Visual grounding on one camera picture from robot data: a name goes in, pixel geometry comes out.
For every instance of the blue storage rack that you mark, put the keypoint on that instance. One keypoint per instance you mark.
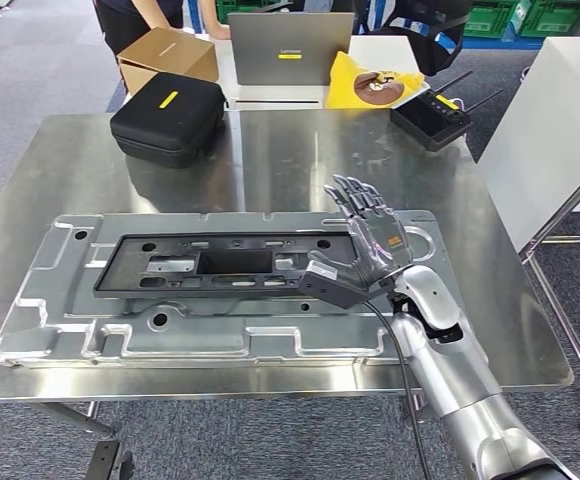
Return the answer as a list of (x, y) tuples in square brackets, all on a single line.
[(500, 44)]

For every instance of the brown cardboard box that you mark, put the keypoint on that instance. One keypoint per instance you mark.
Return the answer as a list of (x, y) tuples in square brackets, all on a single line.
[(168, 53)]

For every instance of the person's right forearm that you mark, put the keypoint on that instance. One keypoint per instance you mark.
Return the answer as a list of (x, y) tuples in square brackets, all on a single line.
[(147, 12)]

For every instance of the person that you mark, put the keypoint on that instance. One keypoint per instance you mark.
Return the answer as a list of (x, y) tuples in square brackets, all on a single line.
[(120, 26)]

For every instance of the black robot foot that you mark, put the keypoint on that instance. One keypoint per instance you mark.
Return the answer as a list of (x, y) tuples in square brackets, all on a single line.
[(107, 460)]

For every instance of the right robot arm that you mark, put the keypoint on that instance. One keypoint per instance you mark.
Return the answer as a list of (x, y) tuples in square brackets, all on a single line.
[(460, 381)]

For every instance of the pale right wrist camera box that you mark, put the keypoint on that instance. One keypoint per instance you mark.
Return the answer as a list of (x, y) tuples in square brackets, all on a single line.
[(330, 288)]

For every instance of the stainless steel workbench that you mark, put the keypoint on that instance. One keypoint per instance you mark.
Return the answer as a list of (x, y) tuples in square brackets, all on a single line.
[(294, 152), (575, 240)]

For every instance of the grey laptop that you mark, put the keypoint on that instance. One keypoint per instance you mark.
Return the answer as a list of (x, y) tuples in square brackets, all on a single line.
[(290, 40)]

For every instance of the white cabinet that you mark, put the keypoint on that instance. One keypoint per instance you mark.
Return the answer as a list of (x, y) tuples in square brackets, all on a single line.
[(545, 132)]

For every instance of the yellow bag with brown bear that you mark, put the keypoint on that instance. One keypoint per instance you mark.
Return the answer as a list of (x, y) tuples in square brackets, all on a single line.
[(345, 89)]

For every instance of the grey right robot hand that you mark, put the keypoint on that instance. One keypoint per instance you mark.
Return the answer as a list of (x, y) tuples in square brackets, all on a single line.
[(380, 245)]

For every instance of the person's left forearm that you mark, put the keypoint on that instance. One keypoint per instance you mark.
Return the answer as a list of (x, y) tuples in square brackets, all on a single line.
[(212, 16)]

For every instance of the black plastic bracket part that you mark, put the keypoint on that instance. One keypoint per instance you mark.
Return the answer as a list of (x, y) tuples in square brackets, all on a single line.
[(130, 265)]

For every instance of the silver metal panel part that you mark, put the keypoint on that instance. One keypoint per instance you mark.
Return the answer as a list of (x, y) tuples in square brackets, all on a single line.
[(195, 331)]

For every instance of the black office chair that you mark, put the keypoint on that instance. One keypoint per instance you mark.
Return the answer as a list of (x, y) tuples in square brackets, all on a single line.
[(435, 50)]

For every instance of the green plastic crate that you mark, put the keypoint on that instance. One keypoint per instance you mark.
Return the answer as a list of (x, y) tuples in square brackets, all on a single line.
[(490, 18), (555, 16), (240, 6)]

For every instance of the black remote controller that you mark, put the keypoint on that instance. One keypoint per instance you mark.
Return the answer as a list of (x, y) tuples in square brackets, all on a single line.
[(430, 122)]

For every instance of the black zip case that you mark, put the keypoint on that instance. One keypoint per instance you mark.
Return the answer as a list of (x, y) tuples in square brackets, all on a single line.
[(170, 122)]

